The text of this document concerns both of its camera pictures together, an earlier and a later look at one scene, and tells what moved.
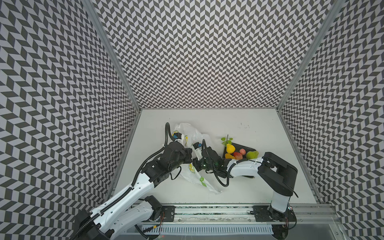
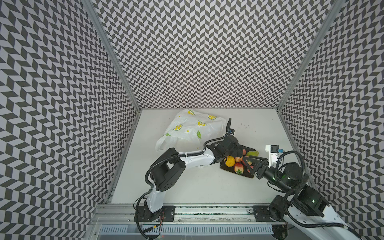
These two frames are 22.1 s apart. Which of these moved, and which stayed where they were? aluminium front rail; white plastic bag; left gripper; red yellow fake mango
Moved: left gripper; white plastic bag
Stayed: aluminium front rail; red yellow fake mango
